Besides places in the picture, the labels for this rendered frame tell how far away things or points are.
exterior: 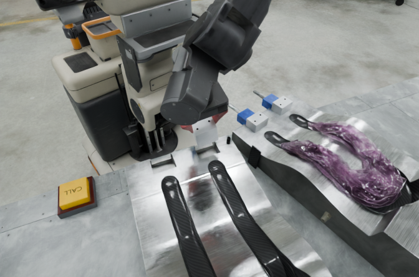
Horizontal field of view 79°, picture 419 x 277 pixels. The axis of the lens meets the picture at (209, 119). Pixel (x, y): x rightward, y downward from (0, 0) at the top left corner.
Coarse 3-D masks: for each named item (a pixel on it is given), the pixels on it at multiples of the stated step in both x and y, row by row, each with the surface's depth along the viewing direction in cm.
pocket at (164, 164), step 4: (172, 156) 60; (160, 160) 60; (164, 160) 60; (168, 160) 61; (172, 160) 62; (152, 164) 60; (156, 164) 60; (160, 164) 61; (164, 164) 61; (168, 164) 61; (172, 164) 61; (152, 168) 60; (156, 168) 60; (160, 168) 60; (164, 168) 60; (168, 168) 60; (156, 172) 59
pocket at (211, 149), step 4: (212, 144) 64; (196, 148) 63; (200, 148) 63; (204, 148) 63; (208, 148) 64; (212, 148) 64; (216, 148) 63; (196, 152) 63; (200, 152) 64; (204, 152) 64; (208, 152) 64; (212, 152) 64; (216, 152) 64; (200, 156) 63; (204, 156) 63; (208, 156) 63
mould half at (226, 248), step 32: (192, 160) 58; (224, 160) 58; (160, 192) 53; (192, 192) 53; (256, 192) 53; (160, 224) 48; (224, 224) 48; (288, 224) 46; (160, 256) 44; (224, 256) 42; (288, 256) 40
